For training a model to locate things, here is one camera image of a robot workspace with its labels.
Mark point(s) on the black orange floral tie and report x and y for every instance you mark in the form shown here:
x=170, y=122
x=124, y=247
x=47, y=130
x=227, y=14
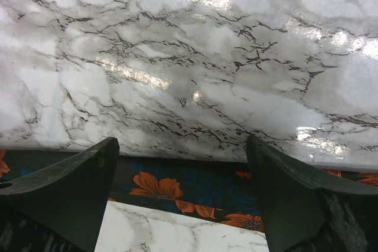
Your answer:
x=221, y=192

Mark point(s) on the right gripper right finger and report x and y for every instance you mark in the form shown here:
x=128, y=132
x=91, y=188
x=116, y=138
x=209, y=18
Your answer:
x=306, y=209

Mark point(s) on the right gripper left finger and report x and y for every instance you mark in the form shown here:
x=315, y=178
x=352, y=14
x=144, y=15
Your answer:
x=60, y=207

